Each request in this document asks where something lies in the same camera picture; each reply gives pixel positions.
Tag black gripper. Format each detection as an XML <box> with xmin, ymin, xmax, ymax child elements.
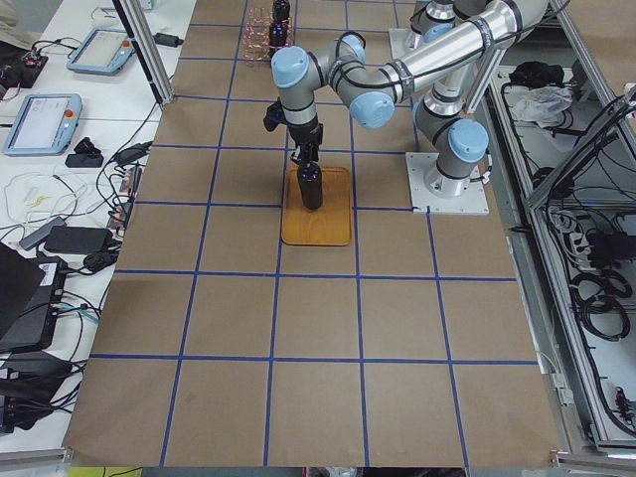
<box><xmin>287</xmin><ymin>118</ymin><xmax>324</xmax><ymax>168</ymax></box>

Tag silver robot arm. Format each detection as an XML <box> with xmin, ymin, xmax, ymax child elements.
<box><xmin>409</xmin><ymin>0</ymin><xmax>486</xmax><ymax>36</ymax></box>
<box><xmin>263</xmin><ymin>1</ymin><xmax>548</xmax><ymax>198</ymax></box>

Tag wooden tray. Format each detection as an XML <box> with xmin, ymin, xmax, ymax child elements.
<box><xmin>281</xmin><ymin>166</ymin><xmax>353</xmax><ymax>246</ymax></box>

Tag black power adapter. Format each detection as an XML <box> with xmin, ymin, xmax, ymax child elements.
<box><xmin>153</xmin><ymin>33</ymin><xmax>184</xmax><ymax>48</ymax></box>

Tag far teach pendant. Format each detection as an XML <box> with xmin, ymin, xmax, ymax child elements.
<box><xmin>67</xmin><ymin>28</ymin><xmax>133</xmax><ymax>76</ymax></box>

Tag teach pendant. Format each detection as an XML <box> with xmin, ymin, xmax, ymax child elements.
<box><xmin>67</xmin><ymin>28</ymin><xmax>133</xmax><ymax>76</ymax></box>
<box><xmin>2</xmin><ymin>93</ymin><xmax>82</xmax><ymax>157</ymax></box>

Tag white cloth rag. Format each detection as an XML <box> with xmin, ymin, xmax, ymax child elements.
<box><xmin>511</xmin><ymin>86</ymin><xmax>572</xmax><ymax>127</ymax></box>

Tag black power brick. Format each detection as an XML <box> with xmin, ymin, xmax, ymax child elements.
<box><xmin>44</xmin><ymin>226</ymin><xmax>112</xmax><ymax>254</ymax></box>

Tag near teach pendant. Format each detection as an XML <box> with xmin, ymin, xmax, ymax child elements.
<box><xmin>2</xmin><ymin>93</ymin><xmax>82</xmax><ymax>157</ymax></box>

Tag black laptop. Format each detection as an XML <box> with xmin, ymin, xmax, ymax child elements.
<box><xmin>1</xmin><ymin>244</ymin><xmax>67</xmax><ymax>353</ymax></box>

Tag copper wire bottle basket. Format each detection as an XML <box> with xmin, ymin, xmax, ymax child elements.
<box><xmin>241</xmin><ymin>4</ymin><xmax>294</xmax><ymax>63</ymax></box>

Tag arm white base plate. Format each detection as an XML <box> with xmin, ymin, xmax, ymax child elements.
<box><xmin>389</xmin><ymin>28</ymin><xmax>438</xmax><ymax>64</ymax></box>
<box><xmin>405</xmin><ymin>152</ymin><xmax>489</xmax><ymax>216</ymax></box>

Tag aluminium frame post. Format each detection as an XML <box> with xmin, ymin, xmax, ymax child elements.
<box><xmin>112</xmin><ymin>0</ymin><xmax>174</xmax><ymax>107</ymax></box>

